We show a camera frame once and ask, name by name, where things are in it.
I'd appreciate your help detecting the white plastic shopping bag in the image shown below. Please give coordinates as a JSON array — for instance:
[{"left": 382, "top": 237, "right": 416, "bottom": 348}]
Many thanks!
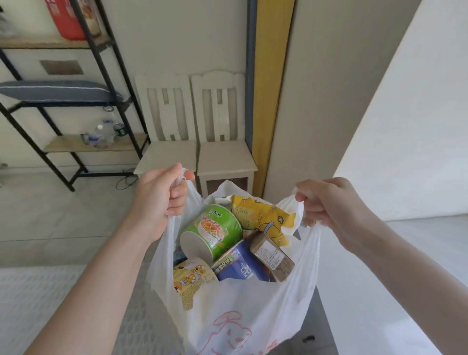
[{"left": 146, "top": 169, "right": 323, "bottom": 355}]

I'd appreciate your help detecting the yellow paper tub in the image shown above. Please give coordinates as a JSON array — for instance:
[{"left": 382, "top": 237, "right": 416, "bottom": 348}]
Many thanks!
[{"left": 172, "top": 257, "right": 219, "bottom": 312}]

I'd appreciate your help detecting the grey striped pillow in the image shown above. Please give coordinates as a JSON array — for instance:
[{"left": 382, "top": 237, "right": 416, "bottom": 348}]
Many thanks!
[{"left": 0, "top": 80, "right": 124, "bottom": 104}]

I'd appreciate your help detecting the white wooden chair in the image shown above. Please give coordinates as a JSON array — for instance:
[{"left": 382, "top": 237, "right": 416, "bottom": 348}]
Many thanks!
[
  {"left": 190, "top": 70, "right": 259, "bottom": 199},
  {"left": 133, "top": 73, "right": 200, "bottom": 191}
]

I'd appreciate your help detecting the grey blue door frame strip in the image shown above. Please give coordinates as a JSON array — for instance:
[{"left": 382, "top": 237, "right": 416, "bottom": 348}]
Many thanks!
[{"left": 244, "top": 0, "right": 258, "bottom": 151}]

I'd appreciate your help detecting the green instant noodle cup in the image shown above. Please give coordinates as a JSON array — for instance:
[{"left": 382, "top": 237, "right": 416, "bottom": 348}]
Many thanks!
[{"left": 179, "top": 204, "right": 244, "bottom": 267}]

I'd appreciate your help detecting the person's left forearm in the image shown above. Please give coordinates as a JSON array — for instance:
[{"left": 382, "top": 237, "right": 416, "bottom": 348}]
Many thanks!
[{"left": 24, "top": 217, "right": 162, "bottom": 355}]

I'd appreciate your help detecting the blue snack packet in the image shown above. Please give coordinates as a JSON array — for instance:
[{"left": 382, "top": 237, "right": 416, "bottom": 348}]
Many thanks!
[{"left": 211, "top": 239, "right": 271, "bottom": 282}]

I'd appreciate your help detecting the yellow door frame panel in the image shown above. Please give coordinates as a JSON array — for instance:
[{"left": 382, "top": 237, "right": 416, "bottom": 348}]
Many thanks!
[{"left": 252, "top": 0, "right": 296, "bottom": 198}]

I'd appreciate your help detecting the black metal shelf rack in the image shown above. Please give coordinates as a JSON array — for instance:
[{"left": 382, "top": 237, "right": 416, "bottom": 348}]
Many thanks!
[{"left": 0, "top": 0, "right": 151, "bottom": 193}]

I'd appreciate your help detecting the person's right hand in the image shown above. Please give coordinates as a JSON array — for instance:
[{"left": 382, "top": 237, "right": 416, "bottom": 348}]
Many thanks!
[{"left": 294, "top": 177, "right": 383, "bottom": 255}]

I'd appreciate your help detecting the person's left hand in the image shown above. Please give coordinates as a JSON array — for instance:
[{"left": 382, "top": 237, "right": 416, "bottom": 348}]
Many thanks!
[{"left": 126, "top": 163, "right": 196, "bottom": 244}]

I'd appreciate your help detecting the white textured mattress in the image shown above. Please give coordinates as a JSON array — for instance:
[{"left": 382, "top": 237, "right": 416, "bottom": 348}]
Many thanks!
[{"left": 0, "top": 265, "right": 185, "bottom": 355}]

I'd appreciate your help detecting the brown cardboard box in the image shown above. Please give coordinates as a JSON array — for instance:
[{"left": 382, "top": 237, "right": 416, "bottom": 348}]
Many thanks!
[{"left": 249, "top": 231, "right": 296, "bottom": 283}]

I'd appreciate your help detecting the person's right forearm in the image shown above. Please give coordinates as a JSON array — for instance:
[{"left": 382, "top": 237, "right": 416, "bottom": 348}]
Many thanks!
[{"left": 352, "top": 217, "right": 468, "bottom": 355}]

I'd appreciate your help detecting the yellow snack packet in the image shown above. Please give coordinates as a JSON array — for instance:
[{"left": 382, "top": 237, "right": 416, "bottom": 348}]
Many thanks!
[{"left": 231, "top": 195, "right": 297, "bottom": 248}]

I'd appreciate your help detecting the red package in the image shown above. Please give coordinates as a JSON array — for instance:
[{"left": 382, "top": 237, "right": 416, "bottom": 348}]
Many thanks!
[{"left": 44, "top": 0, "right": 103, "bottom": 41}]

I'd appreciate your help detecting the black cable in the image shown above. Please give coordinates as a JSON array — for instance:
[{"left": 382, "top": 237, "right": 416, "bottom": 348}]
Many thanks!
[{"left": 115, "top": 168, "right": 139, "bottom": 191}]

